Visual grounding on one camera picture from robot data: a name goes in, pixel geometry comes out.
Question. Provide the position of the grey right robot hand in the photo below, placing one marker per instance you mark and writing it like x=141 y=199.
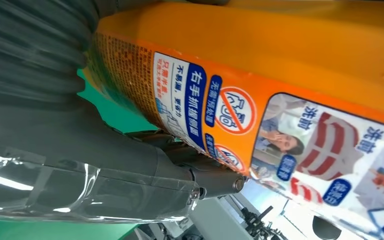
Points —
x=79 y=165

